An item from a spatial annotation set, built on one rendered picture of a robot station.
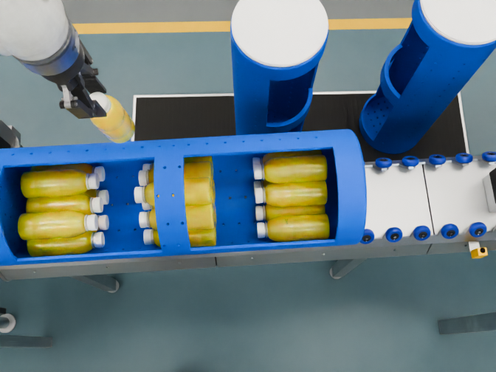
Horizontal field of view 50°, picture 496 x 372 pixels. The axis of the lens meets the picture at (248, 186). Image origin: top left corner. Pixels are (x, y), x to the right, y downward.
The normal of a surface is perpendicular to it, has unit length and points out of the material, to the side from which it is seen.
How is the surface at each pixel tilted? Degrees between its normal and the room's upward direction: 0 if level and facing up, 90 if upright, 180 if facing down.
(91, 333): 0
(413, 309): 0
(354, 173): 5
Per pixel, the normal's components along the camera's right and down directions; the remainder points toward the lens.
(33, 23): 0.71, 0.67
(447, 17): 0.00, -0.29
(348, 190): 0.02, 0.02
